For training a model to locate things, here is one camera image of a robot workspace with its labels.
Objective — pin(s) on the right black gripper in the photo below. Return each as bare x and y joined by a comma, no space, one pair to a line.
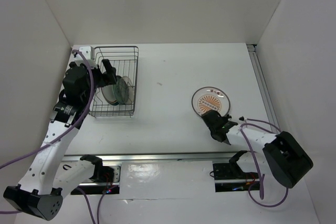
226,118

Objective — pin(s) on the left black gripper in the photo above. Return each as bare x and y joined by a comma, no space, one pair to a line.
105,78

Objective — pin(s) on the orange sunburst plate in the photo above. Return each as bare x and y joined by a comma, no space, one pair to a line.
210,98

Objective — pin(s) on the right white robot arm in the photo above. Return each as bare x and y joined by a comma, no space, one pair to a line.
287,160

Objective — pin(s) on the clear glass plate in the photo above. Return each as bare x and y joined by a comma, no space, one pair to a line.
131,90

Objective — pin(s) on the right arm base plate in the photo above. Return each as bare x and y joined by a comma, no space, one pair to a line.
227,178

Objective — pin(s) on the aluminium frame rail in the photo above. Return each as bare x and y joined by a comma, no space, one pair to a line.
164,121

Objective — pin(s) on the green red rimmed plate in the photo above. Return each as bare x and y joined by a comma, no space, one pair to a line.
108,95

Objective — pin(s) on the grey wire dish rack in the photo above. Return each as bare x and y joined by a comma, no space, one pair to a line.
125,61

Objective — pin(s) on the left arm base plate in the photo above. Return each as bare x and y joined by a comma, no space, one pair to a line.
109,184

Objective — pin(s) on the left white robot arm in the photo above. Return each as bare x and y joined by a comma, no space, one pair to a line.
40,192

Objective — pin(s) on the blue patterned plate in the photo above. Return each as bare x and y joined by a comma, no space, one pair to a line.
121,91

